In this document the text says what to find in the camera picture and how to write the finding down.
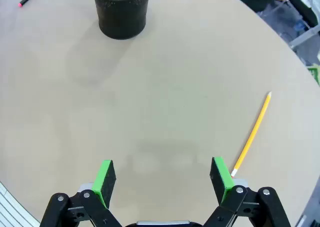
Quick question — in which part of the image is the grey metal frame bar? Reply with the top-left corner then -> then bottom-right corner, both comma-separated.
289,24 -> 320,50

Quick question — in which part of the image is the yellow pencil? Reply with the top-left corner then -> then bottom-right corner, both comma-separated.
230,91 -> 273,178

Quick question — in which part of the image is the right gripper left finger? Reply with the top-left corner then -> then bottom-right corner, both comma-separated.
39,159 -> 123,227

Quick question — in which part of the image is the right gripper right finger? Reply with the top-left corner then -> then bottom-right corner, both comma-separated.
203,156 -> 292,227

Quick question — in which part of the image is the black mesh pen holder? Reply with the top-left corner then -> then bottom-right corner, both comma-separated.
90,0 -> 153,40

